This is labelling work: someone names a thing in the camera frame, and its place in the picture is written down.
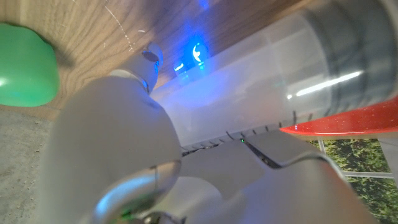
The large clear plastic syringe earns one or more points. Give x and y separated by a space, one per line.
248 93

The green toy apple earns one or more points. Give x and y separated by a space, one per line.
25 68

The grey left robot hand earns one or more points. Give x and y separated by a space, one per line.
109 140

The red bowl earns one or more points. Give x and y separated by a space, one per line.
351 121

